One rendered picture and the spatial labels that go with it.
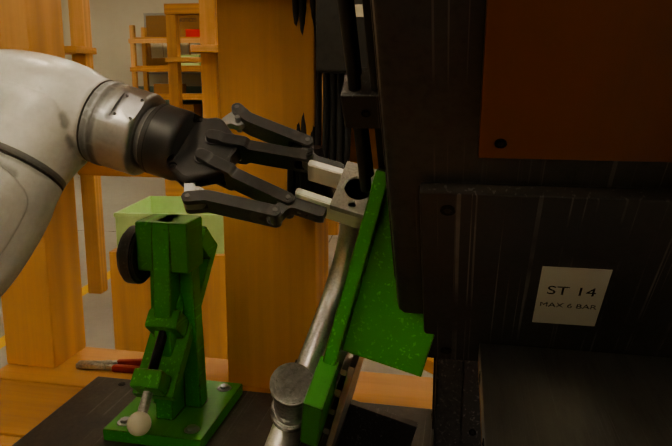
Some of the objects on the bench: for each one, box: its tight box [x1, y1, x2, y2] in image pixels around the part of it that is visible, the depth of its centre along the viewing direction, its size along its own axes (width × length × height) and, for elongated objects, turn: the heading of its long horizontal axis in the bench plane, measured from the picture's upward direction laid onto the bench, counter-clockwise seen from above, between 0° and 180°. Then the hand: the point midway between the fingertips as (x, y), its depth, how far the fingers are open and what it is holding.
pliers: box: [76, 358, 142, 373], centre depth 104 cm, size 16×5×1 cm, turn 87°
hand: (336, 193), depth 64 cm, fingers closed on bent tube, 3 cm apart
